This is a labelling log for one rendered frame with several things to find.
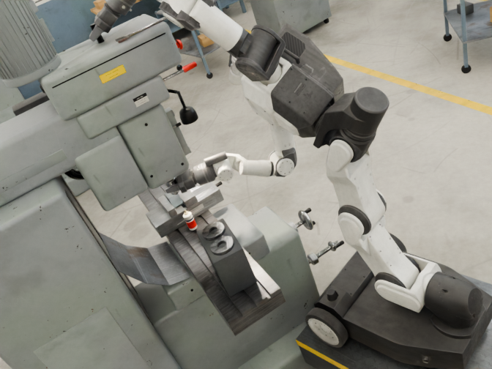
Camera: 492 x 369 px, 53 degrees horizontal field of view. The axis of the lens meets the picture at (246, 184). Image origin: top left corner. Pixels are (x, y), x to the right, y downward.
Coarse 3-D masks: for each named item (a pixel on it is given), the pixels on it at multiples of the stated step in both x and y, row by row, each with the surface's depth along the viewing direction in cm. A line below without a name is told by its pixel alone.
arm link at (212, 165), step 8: (224, 152) 204; (208, 160) 204; (216, 160) 204; (224, 160) 207; (208, 168) 205; (216, 168) 204; (224, 168) 202; (208, 176) 205; (216, 176) 208; (224, 176) 204; (232, 176) 205
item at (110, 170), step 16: (112, 144) 178; (80, 160) 174; (96, 160) 177; (112, 160) 180; (128, 160) 183; (96, 176) 180; (112, 176) 182; (128, 176) 185; (96, 192) 182; (112, 192) 185; (128, 192) 188; (112, 208) 188
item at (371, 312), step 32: (352, 256) 235; (416, 256) 225; (352, 288) 219; (448, 288) 185; (480, 288) 202; (352, 320) 209; (384, 320) 204; (416, 320) 200; (448, 320) 188; (480, 320) 190; (384, 352) 205; (416, 352) 193; (448, 352) 186
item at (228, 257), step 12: (204, 228) 192; (216, 228) 191; (228, 228) 190; (204, 240) 188; (216, 240) 184; (228, 240) 182; (216, 252) 179; (228, 252) 179; (240, 252) 179; (216, 264) 177; (228, 264) 179; (240, 264) 182; (228, 276) 182; (240, 276) 184; (252, 276) 186; (228, 288) 185; (240, 288) 187
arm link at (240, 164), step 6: (228, 156) 210; (234, 156) 211; (240, 156) 212; (234, 162) 213; (240, 162) 212; (246, 162) 209; (234, 168) 214; (240, 168) 212; (246, 168) 209; (240, 174) 211; (246, 174) 211
